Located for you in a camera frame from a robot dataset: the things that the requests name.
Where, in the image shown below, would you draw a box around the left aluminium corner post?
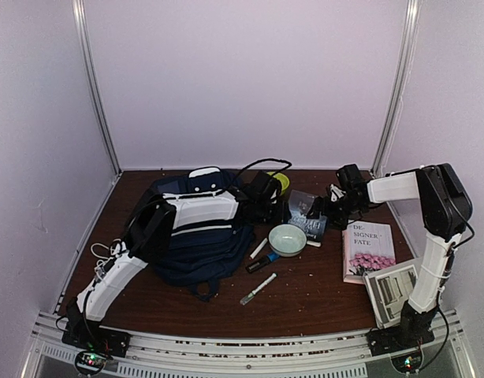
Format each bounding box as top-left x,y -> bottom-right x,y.
72,0 -> 121,176

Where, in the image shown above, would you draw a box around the white charger with cable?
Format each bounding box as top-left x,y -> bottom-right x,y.
90,239 -> 120,276

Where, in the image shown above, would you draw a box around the right aluminium corner post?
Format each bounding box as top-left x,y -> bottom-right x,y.
370,0 -> 422,177

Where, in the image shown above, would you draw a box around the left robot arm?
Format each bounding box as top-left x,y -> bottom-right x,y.
62,166 -> 282,357

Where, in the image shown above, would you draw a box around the dark cover book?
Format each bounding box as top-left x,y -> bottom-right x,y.
284,190 -> 328,247

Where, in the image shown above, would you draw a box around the white book pink flowers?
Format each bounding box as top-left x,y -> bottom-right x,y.
342,220 -> 396,284

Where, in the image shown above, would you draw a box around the black white photo magazine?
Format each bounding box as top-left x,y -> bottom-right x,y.
363,258 -> 422,328

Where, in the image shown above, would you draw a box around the aluminium front rail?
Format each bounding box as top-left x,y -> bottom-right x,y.
20,309 -> 475,378

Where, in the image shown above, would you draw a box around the white green marker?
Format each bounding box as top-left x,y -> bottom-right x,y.
239,272 -> 277,306

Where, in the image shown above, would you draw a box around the pale blue ceramic bowl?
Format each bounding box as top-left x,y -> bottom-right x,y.
268,224 -> 307,258

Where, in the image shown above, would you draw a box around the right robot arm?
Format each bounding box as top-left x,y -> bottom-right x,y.
307,163 -> 473,356

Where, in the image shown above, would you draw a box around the black blue highlighter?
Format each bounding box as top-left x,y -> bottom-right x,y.
245,253 -> 280,274

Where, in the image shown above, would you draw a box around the navy blue student backpack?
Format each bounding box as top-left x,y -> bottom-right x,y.
125,167 -> 254,302

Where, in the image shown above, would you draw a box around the aluminium corner post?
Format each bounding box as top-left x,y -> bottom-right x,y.
72,0 -> 121,176
370,0 -> 422,177

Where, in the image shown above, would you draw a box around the white red marker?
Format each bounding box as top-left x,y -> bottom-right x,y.
249,238 -> 268,260

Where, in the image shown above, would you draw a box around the lime green bowl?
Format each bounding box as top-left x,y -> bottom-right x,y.
267,171 -> 290,196

